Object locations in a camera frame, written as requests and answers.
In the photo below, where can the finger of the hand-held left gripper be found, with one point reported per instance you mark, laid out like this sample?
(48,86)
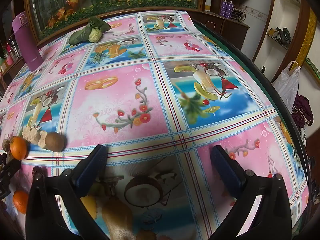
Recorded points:
(6,171)

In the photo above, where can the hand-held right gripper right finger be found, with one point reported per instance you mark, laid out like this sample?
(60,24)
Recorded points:
(226,172)

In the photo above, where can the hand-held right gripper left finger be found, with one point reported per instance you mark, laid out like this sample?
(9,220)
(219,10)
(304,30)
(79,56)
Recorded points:
(93,170)

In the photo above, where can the beige puffed rice cake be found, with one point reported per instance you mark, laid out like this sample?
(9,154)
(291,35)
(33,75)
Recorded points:
(5,145)
(43,139)
(31,135)

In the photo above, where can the dried red date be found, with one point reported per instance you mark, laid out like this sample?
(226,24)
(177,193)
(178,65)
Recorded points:
(37,170)

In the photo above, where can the orange tangerine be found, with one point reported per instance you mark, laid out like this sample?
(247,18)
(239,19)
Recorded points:
(18,148)
(20,202)

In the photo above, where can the brown kiwi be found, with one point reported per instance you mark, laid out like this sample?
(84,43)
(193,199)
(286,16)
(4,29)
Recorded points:
(57,142)

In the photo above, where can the printed fruit tablecloth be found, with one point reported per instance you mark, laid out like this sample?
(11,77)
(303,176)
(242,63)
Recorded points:
(120,100)

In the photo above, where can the maroon cloth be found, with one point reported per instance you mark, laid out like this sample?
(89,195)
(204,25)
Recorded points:
(303,110)

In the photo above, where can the white plastic bag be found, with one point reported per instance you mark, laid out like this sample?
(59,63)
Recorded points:
(287,85)

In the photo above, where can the pink bottle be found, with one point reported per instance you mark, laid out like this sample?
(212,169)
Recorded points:
(9,60)

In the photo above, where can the purple thermos bottle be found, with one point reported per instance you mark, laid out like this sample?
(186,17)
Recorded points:
(28,47)

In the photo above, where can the green bok choy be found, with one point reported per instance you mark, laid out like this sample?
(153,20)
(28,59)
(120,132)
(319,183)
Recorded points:
(82,33)

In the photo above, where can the dark bag on shelf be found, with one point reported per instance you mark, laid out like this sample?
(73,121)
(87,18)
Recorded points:
(283,36)

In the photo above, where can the purple spray can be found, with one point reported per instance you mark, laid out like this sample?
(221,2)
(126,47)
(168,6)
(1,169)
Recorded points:
(224,9)
(230,10)

